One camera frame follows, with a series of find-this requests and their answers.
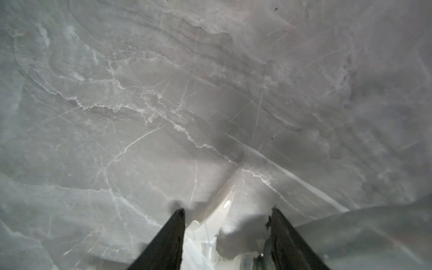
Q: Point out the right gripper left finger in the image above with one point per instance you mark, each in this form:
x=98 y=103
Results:
x=165 y=250

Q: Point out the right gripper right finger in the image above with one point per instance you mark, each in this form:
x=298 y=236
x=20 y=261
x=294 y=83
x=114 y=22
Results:
x=289 y=250

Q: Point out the smoky spray bottle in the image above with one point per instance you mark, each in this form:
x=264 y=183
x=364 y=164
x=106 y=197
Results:
x=393 y=237

